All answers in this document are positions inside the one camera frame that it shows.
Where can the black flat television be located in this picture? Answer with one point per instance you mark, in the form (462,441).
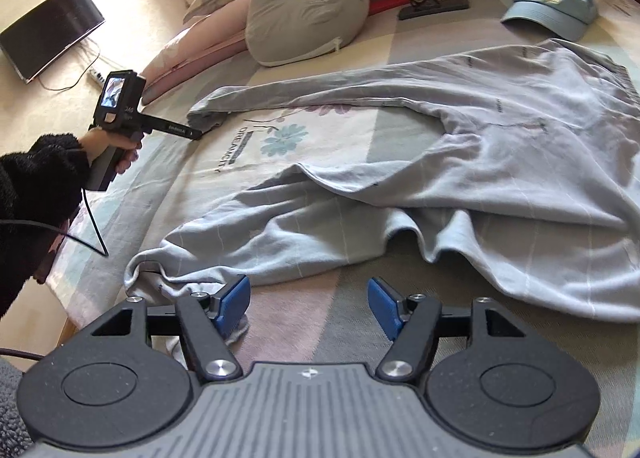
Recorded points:
(50,28)

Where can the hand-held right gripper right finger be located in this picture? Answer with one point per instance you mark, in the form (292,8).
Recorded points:
(382,308)

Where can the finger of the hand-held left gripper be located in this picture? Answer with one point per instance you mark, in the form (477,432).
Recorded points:
(194,134)

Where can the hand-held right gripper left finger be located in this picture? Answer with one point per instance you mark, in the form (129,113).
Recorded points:
(232,303)

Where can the grey cat face cushion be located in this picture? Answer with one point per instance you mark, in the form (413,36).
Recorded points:
(305,8)

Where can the person's left forearm black sleeve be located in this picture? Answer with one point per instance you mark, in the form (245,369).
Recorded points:
(35,178)

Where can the person's left hand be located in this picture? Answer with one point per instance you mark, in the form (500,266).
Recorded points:
(100,144)

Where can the white power strip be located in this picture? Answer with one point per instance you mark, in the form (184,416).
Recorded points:
(96,76)

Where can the grey pants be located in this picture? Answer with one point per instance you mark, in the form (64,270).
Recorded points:
(500,138)

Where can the blue cap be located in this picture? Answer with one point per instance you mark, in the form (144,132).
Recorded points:
(550,8)

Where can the black hair clip with flower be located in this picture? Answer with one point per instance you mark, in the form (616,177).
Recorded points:
(440,6)

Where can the red object behind cushion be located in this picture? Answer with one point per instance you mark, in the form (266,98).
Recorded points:
(385,4)

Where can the grey fleece cloth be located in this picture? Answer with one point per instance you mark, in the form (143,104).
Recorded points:
(10,403)

